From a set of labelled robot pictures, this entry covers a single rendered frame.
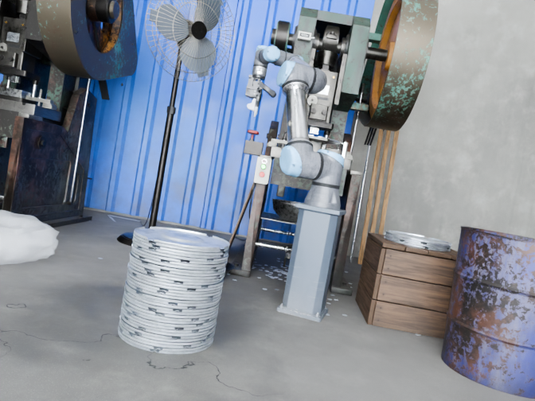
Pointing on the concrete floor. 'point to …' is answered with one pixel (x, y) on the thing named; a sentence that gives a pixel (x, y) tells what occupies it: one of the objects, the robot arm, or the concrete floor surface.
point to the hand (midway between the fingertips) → (255, 114)
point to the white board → (240, 216)
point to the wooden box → (405, 286)
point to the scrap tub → (493, 312)
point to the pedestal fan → (201, 64)
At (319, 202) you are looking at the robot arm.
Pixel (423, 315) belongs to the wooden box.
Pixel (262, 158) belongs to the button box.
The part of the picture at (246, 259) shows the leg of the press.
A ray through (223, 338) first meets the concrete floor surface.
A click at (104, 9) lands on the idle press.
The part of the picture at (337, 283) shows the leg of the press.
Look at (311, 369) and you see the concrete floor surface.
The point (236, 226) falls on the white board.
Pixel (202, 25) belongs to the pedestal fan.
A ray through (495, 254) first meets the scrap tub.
